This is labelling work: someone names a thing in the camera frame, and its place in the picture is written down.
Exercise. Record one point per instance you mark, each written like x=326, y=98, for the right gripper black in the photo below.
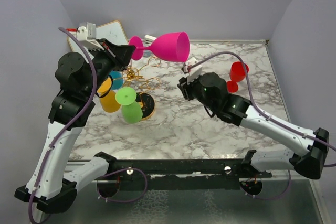
x=186, y=88

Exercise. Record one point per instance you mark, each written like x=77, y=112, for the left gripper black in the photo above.
x=123, y=54

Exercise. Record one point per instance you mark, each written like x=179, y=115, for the red wine glass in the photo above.
x=236, y=74

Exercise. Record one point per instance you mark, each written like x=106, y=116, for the pink wine glass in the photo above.
x=172, y=47

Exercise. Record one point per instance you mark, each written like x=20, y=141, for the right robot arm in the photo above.
x=306, y=150

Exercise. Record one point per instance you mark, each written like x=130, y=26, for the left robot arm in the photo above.
x=50, y=188

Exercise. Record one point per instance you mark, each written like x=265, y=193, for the blue wine glass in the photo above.
x=117, y=80

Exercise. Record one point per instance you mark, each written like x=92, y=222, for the orange wine glass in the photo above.
x=107, y=97

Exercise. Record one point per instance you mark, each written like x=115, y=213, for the green wine glass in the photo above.
x=130, y=109

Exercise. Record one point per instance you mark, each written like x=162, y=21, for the small clear plastic cup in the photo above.
x=146, y=54

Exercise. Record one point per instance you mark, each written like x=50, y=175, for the white eraser box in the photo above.
x=148, y=39

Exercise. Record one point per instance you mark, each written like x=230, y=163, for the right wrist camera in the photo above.
x=190, y=69

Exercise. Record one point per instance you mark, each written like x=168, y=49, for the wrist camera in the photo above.
x=86, y=35
x=190, y=69

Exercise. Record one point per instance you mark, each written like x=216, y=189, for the small whiteboard gold frame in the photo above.
x=111, y=31

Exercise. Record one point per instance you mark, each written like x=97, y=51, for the gold wire glass rack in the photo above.
x=133, y=77

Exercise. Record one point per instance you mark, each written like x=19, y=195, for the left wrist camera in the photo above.
x=86, y=35

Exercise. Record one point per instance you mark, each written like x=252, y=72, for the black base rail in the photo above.
x=180, y=174

